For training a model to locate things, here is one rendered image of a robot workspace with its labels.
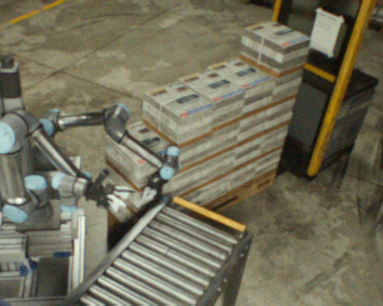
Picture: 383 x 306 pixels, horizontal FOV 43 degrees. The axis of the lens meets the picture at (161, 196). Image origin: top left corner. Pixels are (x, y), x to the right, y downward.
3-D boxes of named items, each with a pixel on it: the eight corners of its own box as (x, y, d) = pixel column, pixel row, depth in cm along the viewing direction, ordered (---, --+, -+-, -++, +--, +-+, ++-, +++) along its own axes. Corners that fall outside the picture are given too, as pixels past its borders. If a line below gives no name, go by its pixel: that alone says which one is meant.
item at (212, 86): (177, 79, 320) (177, 78, 320) (209, 69, 335) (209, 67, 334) (214, 104, 300) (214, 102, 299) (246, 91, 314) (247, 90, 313)
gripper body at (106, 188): (115, 201, 211) (90, 194, 213) (116, 185, 206) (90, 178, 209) (108, 210, 205) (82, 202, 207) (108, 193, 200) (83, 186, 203)
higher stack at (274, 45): (217, 172, 419) (242, 27, 335) (242, 161, 434) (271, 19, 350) (250, 197, 398) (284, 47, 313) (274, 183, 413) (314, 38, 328)
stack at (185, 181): (106, 227, 362) (103, 134, 307) (218, 172, 420) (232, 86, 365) (136, 258, 340) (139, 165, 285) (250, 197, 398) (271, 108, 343)
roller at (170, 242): (146, 227, 256) (143, 224, 251) (225, 264, 239) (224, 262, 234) (141, 235, 254) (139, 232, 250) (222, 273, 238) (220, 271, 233)
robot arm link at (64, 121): (35, 120, 280) (121, 114, 264) (45, 107, 291) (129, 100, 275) (42, 137, 287) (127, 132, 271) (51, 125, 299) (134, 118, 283)
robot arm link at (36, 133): (14, 107, 218) (84, 187, 234) (0, 118, 210) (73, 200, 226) (28, 96, 211) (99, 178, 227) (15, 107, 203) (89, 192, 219)
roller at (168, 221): (158, 214, 264) (157, 209, 260) (236, 249, 248) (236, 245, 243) (153, 221, 263) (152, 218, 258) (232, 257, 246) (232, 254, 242)
